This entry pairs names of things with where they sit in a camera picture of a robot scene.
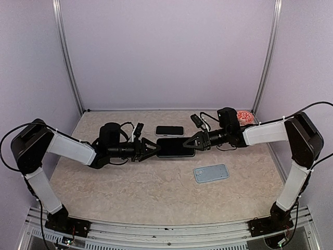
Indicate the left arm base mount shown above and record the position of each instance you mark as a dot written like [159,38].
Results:
[64,224]

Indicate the red white patterned bowl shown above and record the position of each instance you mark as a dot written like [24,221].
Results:
[245,117]

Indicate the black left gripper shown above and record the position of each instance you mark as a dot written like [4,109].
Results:
[140,147]

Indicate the front aluminium rail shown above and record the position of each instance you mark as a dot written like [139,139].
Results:
[239,234]

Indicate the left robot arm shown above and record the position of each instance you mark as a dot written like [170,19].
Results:
[37,143]

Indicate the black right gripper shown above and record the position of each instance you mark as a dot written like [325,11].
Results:
[204,140]

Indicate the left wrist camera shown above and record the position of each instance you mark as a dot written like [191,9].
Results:
[137,131]

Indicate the left aluminium frame post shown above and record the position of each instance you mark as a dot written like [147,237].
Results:
[66,56]

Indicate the green edged smartphone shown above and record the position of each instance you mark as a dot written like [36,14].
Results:
[175,147]

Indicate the right aluminium frame post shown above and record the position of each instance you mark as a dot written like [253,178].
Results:
[269,55]

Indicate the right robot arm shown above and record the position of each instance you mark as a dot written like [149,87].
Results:
[296,131]

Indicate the light blue phone case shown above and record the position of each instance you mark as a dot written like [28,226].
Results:
[211,173]

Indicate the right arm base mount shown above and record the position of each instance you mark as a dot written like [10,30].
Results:
[278,220]

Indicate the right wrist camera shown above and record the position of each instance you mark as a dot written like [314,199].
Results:
[200,122]

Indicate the black smartphone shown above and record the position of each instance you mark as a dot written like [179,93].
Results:
[169,129]

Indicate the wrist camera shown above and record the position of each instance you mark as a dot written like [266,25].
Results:
[137,131]
[200,122]

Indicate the aluminium frame post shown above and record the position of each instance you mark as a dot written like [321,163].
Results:
[269,55]
[66,56]

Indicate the black phone case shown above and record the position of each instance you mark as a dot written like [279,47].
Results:
[175,156]

